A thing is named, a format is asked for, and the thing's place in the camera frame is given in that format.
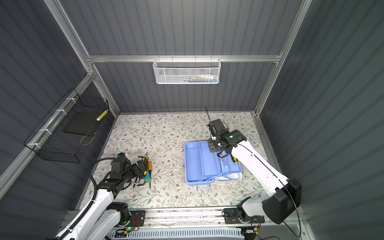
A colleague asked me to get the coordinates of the yellow black screwdriver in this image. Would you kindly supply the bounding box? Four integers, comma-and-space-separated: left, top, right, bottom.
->
231, 155, 239, 164

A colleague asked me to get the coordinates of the white blue plastic toolbox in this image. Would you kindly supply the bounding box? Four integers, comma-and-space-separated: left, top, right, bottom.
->
184, 141, 243, 187

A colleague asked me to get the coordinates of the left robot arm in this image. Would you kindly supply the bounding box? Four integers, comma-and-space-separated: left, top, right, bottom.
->
54, 153, 148, 240

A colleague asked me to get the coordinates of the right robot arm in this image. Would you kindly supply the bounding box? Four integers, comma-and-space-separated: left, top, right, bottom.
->
207, 119, 302, 224

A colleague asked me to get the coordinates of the yellow black utility knife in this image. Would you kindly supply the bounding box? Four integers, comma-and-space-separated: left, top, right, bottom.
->
140, 156, 148, 178

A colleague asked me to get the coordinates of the yellow marker in basket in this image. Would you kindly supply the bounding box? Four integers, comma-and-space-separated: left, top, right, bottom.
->
96, 110, 109, 122

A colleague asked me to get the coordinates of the black pad in basket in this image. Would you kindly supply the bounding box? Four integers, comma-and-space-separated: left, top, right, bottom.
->
63, 112, 101, 137

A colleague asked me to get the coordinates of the orange handled tool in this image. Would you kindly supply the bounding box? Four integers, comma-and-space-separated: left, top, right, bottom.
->
147, 161, 153, 188

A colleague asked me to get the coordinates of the teal handled tool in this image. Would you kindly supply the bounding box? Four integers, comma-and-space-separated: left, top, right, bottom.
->
144, 172, 151, 183

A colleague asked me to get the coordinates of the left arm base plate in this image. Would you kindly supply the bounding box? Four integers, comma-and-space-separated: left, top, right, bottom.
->
116, 210, 146, 228

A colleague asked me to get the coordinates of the black wire basket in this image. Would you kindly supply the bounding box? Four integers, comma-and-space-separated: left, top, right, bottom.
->
24, 91, 109, 164

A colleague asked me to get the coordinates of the white wire mesh basket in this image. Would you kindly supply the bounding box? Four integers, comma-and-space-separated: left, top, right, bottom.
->
153, 59, 222, 85

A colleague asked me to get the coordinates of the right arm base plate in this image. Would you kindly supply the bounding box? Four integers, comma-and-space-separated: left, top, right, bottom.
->
222, 208, 265, 224

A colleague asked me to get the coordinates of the white perforated cable duct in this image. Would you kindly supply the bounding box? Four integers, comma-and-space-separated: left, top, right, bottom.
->
107, 227, 245, 240

